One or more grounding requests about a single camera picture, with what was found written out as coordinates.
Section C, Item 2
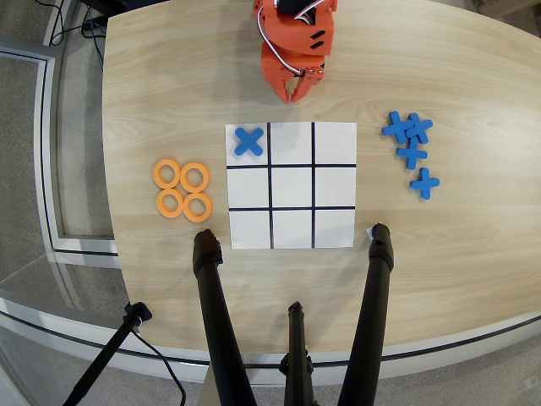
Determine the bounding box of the blue foam cross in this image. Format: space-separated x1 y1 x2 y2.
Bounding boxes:
396 139 429 171
382 110 413 145
405 112 434 145
409 167 441 200
233 126 265 156

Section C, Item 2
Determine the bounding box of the orange foam ring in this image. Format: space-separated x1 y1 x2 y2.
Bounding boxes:
152 158 183 190
182 192 214 224
156 188 186 219
179 162 211 194

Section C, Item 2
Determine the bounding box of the grey metal glass frame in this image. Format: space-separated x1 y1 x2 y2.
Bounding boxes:
0 36 120 259

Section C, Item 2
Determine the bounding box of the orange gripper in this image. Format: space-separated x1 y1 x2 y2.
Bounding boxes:
260 41 327 104

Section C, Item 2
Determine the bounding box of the black floor cable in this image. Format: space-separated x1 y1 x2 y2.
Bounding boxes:
130 327 188 406

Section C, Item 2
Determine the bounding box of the white tic-tac-toe grid sheet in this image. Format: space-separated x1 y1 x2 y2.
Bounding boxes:
224 121 358 250

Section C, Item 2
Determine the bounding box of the thin black stand pole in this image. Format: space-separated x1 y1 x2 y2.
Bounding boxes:
62 301 153 406

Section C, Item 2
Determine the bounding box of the short black tripod leg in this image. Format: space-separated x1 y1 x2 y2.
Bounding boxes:
278 300 316 406

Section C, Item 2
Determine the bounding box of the black cable bundle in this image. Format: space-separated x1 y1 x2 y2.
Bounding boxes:
41 0 107 75

